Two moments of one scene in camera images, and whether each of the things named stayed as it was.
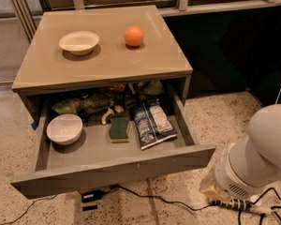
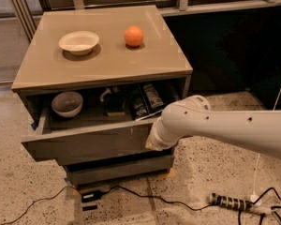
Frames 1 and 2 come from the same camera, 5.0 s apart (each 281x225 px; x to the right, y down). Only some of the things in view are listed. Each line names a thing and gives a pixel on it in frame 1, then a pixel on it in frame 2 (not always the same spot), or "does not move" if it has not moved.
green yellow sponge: (118, 129) -> (116, 104)
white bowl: (64, 128) -> (67, 103)
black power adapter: (92, 196) does not move
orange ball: (133, 36) does not move
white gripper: (230, 175) -> (155, 139)
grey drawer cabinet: (104, 82) does not move
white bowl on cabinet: (79, 42) does not move
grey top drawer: (96, 160) -> (116, 122)
